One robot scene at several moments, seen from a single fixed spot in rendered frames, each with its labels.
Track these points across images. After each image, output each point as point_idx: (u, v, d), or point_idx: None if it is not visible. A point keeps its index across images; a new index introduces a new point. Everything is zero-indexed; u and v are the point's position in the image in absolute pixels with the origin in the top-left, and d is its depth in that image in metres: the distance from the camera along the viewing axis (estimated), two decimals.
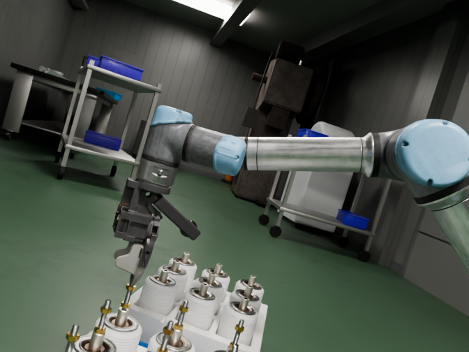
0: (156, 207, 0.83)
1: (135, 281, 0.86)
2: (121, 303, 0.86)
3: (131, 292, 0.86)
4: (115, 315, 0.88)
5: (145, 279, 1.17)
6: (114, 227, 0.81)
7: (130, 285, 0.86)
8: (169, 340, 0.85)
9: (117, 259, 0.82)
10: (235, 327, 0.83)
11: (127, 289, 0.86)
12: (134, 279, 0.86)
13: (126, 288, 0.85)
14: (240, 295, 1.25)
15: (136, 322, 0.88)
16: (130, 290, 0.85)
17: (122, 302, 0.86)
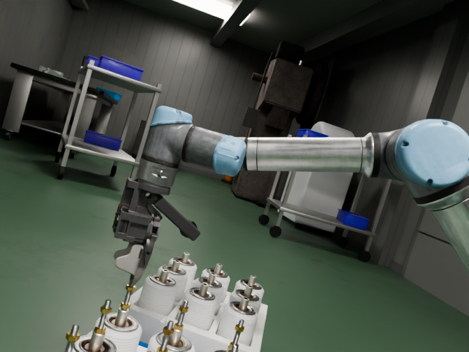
0: (156, 207, 0.83)
1: (135, 281, 0.86)
2: (128, 306, 0.86)
3: (128, 290, 0.87)
4: (115, 315, 0.88)
5: (145, 279, 1.17)
6: (114, 228, 0.81)
7: (132, 286, 0.86)
8: (169, 340, 0.85)
9: (117, 260, 0.82)
10: (235, 327, 0.83)
11: (130, 291, 0.86)
12: (134, 279, 0.86)
13: (133, 290, 0.86)
14: (240, 295, 1.25)
15: (136, 322, 0.88)
16: (133, 288, 0.87)
17: (128, 304, 0.86)
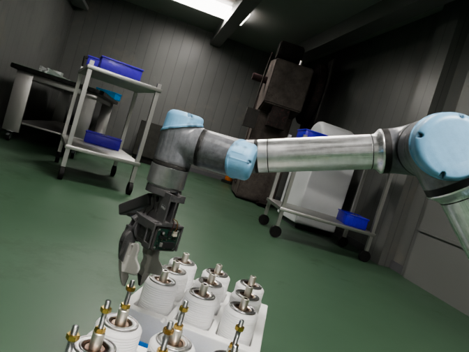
0: None
1: (137, 279, 0.88)
2: (128, 303, 0.87)
3: (127, 292, 0.86)
4: (115, 315, 0.88)
5: (145, 279, 1.17)
6: (174, 244, 0.82)
7: (131, 285, 0.87)
8: (169, 340, 0.85)
9: (162, 268, 0.85)
10: (235, 327, 0.83)
11: None
12: (139, 278, 0.87)
13: (131, 288, 0.87)
14: (240, 295, 1.25)
15: (136, 322, 0.88)
16: (127, 288, 0.87)
17: None
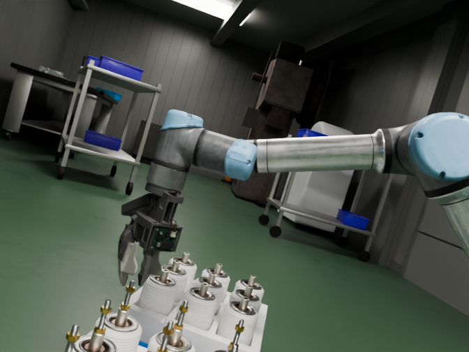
0: None
1: (138, 280, 0.88)
2: (121, 304, 0.86)
3: (130, 294, 0.86)
4: (115, 315, 0.88)
5: None
6: (172, 244, 0.82)
7: (128, 286, 0.86)
8: (169, 340, 0.85)
9: (162, 269, 0.84)
10: (235, 327, 0.83)
11: (127, 290, 0.86)
12: (139, 279, 0.87)
13: (125, 288, 0.86)
14: (240, 295, 1.25)
15: (136, 322, 0.88)
16: (128, 290, 0.85)
17: (121, 303, 0.86)
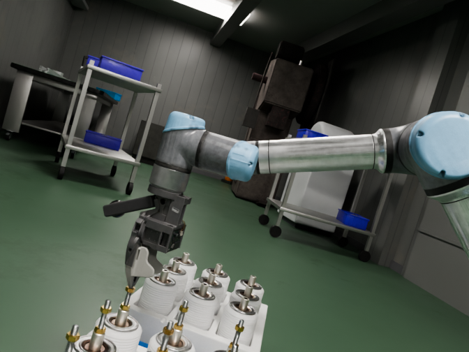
0: None
1: None
2: (128, 307, 0.86)
3: (128, 292, 0.87)
4: (115, 315, 0.88)
5: (145, 279, 1.17)
6: (179, 242, 0.86)
7: (132, 287, 0.86)
8: (169, 340, 0.85)
9: (162, 267, 0.87)
10: (235, 327, 0.83)
11: (130, 292, 0.86)
12: (132, 279, 0.86)
13: (133, 291, 0.86)
14: (240, 295, 1.25)
15: (136, 322, 0.88)
16: (132, 290, 0.87)
17: (128, 306, 0.86)
